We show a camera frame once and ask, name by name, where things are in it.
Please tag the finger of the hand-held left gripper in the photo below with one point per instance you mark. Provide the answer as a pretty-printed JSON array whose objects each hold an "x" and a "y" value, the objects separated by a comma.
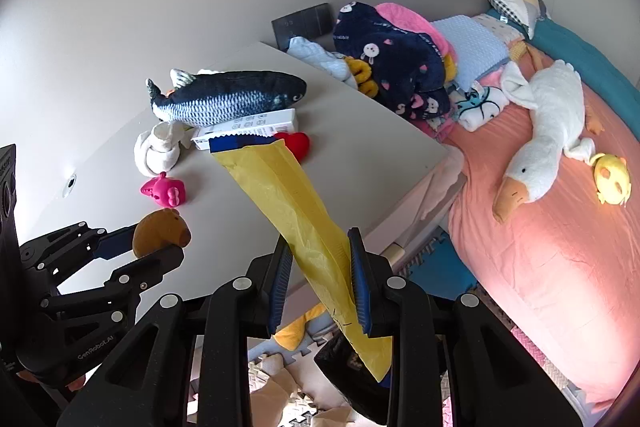
[
  {"x": 114, "y": 242},
  {"x": 150, "y": 264}
]

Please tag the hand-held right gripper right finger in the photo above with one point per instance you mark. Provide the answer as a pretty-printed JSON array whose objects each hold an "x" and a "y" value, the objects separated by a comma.
[{"x": 359, "y": 282}]

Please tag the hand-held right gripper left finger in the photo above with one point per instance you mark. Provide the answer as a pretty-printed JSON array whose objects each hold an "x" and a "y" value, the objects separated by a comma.
[{"x": 281, "y": 287}]

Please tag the brown plush toy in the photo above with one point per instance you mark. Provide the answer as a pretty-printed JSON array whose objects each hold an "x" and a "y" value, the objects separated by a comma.
[{"x": 160, "y": 229}]

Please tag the yellow paper packet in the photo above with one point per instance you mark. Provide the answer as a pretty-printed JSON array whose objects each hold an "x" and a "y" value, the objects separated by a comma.
[{"x": 280, "y": 187}]

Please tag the black trash bin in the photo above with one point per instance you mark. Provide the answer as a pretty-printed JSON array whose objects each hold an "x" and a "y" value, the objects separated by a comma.
[{"x": 345, "y": 382}]

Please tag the white cardboard box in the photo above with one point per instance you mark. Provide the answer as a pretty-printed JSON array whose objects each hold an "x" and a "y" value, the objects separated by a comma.
[{"x": 250, "y": 123}]

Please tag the yellow star plush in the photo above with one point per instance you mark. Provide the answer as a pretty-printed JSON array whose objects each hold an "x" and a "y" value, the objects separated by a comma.
[{"x": 292, "y": 334}]

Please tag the pink plastic toy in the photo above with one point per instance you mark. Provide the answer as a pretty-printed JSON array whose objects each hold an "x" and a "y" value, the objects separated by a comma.
[{"x": 167, "y": 192}]

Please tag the white cloth toy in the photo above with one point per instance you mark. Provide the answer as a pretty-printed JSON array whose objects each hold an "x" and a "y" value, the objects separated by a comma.
[{"x": 160, "y": 152}]

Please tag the beige paper bag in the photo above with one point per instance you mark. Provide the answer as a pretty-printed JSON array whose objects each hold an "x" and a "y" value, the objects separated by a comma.
[{"x": 280, "y": 389}]

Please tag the pale pink pillow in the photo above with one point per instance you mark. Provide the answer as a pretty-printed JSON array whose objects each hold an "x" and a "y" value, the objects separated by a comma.
[{"x": 440, "y": 192}]

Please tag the beige desk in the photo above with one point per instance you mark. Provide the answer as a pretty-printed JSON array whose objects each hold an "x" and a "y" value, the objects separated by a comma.
[{"x": 350, "y": 147}]

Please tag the red heart toy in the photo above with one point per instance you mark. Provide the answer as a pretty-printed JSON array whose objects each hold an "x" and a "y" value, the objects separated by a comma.
[{"x": 297, "y": 144}]

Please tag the pink printed blanket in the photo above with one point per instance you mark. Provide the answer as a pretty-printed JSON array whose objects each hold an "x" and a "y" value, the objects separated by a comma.
[{"x": 440, "y": 123}]

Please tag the blue fish plush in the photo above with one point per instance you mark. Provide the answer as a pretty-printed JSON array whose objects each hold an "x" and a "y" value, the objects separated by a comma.
[{"x": 225, "y": 99}]

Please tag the bed with pink sheet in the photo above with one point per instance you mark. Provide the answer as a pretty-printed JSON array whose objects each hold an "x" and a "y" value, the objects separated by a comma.
[{"x": 550, "y": 282}]

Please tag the yellow plush toy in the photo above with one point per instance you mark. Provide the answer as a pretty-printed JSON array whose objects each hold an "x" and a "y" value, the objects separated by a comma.
[{"x": 361, "y": 69}]

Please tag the white printed cloth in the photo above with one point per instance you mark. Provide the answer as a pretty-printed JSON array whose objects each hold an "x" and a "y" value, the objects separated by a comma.
[{"x": 485, "y": 107}]

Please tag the navy printed blanket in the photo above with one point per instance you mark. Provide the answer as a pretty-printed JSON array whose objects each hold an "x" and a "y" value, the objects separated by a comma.
[{"x": 390, "y": 57}]

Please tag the light blue cloth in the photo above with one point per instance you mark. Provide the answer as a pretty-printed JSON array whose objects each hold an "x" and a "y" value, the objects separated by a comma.
[{"x": 312, "y": 52}]

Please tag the white goose plush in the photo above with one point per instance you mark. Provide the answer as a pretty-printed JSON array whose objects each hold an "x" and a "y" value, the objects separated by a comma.
[{"x": 550, "y": 117}]

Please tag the light blue dotted blanket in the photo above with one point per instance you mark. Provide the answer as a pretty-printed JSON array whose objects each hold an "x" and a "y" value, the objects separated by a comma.
[{"x": 475, "y": 47}]

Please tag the hot pink blanket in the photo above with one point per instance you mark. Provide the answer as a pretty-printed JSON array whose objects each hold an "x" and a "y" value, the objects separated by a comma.
[{"x": 400, "y": 14}]

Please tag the yellow chick plush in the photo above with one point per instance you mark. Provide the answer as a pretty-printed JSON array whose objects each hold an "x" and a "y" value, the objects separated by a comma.
[{"x": 612, "y": 179}]

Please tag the yellow knitted cloth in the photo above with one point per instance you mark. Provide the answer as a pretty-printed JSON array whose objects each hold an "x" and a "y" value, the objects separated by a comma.
[{"x": 519, "y": 51}]

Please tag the white dotted cloth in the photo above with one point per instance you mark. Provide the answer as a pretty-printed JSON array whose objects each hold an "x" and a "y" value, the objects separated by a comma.
[{"x": 500, "y": 27}]

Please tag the checked patchwork pillow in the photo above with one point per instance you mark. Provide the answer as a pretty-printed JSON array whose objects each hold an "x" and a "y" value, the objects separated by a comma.
[{"x": 515, "y": 2}]

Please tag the teal blanket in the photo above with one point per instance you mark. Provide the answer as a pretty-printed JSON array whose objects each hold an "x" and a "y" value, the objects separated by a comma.
[{"x": 585, "y": 52}]

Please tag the black wall panel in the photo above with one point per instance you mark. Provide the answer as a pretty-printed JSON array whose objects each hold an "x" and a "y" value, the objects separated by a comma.
[{"x": 300, "y": 24}]

